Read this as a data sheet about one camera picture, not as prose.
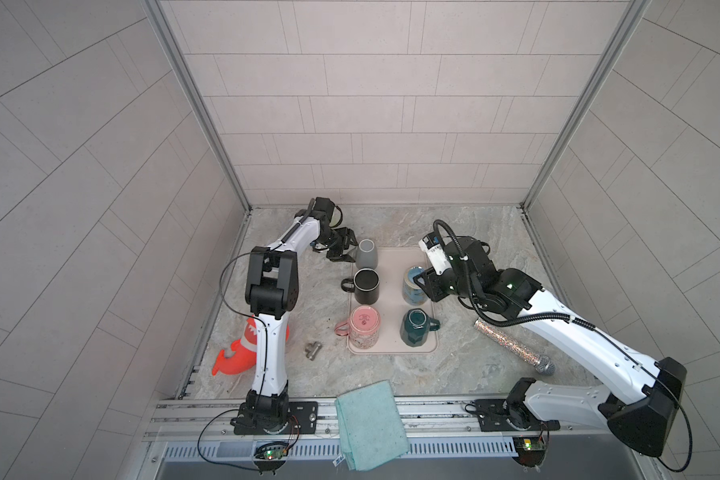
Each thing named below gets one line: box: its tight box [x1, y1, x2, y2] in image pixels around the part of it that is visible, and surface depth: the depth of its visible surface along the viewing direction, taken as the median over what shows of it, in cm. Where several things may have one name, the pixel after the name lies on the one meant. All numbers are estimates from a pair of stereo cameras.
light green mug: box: [329, 205, 343, 228], surface depth 91 cm
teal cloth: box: [335, 380, 410, 472], surface depth 71 cm
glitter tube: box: [473, 319, 556, 375], surface depth 81 cm
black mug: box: [341, 267, 381, 305], surface depth 88 cm
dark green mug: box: [400, 308, 441, 348], surface depth 79 cm
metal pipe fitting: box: [305, 341, 323, 361], surface depth 82 cm
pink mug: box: [334, 305, 381, 350], surface depth 78 cm
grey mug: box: [355, 238, 379, 269], surface depth 96 cm
